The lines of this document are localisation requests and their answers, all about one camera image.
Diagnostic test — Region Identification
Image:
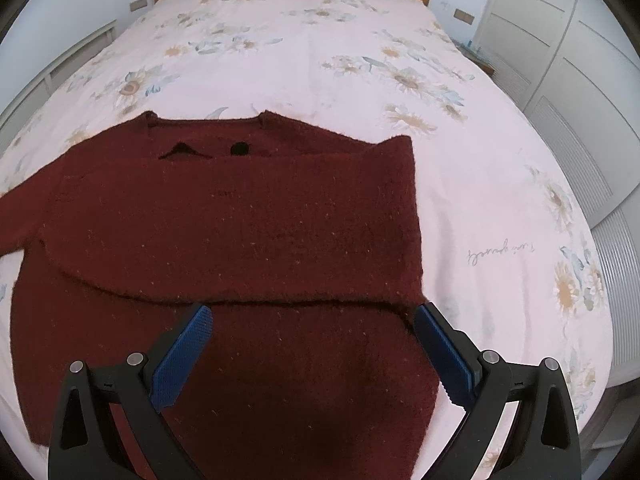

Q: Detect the bedside table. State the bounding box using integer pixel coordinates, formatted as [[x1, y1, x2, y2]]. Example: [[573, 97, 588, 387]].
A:
[[457, 40, 498, 77]]

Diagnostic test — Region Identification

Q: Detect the pink floral bed sheet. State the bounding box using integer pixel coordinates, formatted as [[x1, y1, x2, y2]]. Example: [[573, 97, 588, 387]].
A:
[[0, 0, 613, 480]]

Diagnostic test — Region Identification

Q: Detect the dark red knit sweater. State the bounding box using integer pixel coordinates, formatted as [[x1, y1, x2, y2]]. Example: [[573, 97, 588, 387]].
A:
[[0, 109, 441, 480]]

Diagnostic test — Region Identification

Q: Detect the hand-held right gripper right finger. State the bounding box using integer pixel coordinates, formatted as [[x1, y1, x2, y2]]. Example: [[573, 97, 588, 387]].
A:
[[414, 301, 583, 480]]

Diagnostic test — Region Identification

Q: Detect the white panelled wardrobe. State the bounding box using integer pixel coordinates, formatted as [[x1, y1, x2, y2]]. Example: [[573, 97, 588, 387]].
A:
[[472, 0, 640, 388]]

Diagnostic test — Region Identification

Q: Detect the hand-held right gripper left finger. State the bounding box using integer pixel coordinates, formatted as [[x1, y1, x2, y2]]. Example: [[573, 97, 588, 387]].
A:
[[47, 304, 216, 480]]

